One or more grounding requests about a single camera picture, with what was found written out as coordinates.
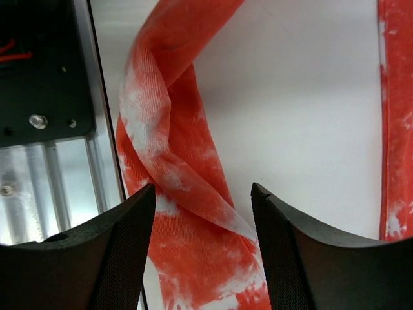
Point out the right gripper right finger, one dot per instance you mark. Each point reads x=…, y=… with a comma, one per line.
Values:
x=309, y=264

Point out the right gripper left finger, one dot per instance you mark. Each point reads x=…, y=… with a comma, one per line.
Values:
x=96, y=265

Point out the orange white tie-dye trousers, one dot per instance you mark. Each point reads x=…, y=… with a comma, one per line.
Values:
x=206, y=255

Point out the aluminium front rail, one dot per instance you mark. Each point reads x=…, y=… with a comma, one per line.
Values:
x=52, y=186

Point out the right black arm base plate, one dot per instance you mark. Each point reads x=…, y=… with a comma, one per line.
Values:
x=45, y=93

